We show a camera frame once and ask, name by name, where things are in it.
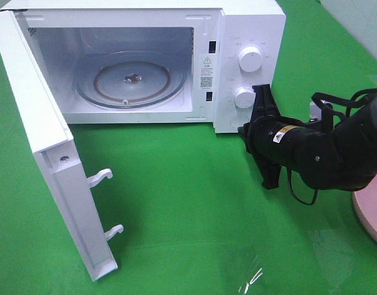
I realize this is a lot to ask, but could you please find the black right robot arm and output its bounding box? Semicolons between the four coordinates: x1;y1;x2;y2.
238;84;377;191

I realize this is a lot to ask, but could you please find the pink speckled plate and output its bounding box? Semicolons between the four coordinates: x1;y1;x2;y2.
352;175;377;243

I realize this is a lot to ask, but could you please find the white upper microwave knob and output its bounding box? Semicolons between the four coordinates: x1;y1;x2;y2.
238;45;263;73

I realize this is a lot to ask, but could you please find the white microwave oven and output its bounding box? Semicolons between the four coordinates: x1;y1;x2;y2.
0;1;286;133

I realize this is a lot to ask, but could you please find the white partition panel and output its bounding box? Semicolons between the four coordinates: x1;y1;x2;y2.
321;0;377;60

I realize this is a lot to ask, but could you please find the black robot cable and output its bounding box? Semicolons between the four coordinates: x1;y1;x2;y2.
286;88;377;206

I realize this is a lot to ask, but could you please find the white lower microwave knob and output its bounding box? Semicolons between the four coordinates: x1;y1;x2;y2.
233;87;256;109

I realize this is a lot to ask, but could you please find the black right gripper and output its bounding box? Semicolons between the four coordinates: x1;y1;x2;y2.
238;84;302;189

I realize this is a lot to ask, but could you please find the glass microwave turntable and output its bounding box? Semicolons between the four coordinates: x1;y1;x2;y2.
74;51;192;109

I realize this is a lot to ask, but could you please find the white microwave knob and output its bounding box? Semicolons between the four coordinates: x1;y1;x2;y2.
238;45;263;73
233;87;256;109

